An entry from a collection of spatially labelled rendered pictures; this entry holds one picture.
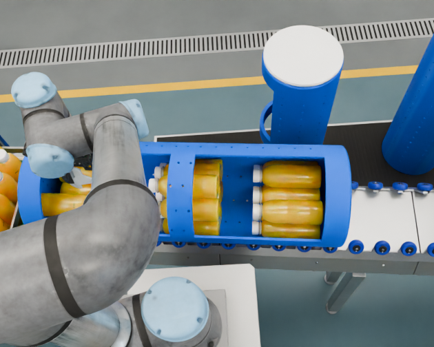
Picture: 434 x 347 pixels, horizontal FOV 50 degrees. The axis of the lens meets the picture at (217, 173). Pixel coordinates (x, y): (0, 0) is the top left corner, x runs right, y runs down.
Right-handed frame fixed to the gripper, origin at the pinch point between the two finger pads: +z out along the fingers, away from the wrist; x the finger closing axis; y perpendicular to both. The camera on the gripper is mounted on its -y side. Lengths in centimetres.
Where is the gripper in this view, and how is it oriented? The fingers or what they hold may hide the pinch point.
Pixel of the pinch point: (79, 173)
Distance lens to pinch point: 121.8
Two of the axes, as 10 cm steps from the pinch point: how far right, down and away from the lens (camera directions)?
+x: 0.5, -8.9, 4.6
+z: 0.6, 4.6, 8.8
